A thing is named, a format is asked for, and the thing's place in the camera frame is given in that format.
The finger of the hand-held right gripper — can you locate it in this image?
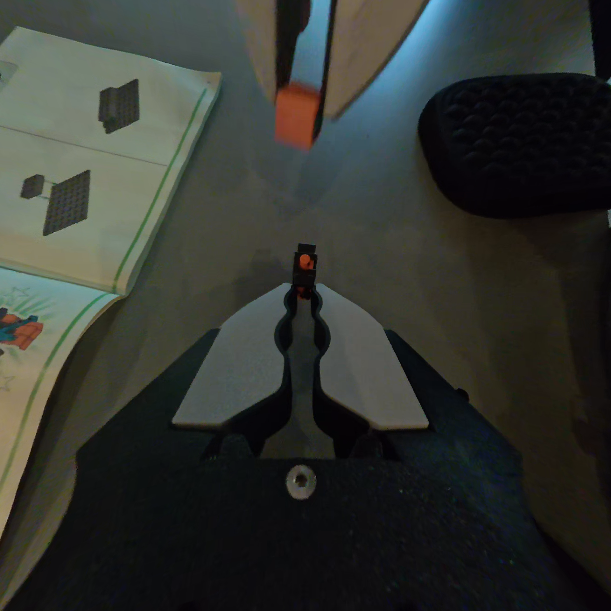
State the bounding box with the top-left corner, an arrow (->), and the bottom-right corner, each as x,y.
323,0 -> 432,122
236,0 -> 287,98

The black chair armrest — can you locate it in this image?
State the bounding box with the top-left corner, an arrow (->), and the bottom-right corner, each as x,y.
418,73 -> 611,219

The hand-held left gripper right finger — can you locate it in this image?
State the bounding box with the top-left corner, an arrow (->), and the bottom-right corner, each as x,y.
311,284 -> 429,432

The white instruction booklet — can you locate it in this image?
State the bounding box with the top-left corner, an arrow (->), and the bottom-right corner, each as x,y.
0,26 -> 223,537

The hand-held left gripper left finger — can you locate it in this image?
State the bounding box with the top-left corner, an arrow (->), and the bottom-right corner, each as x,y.
173,284 -> 293,430

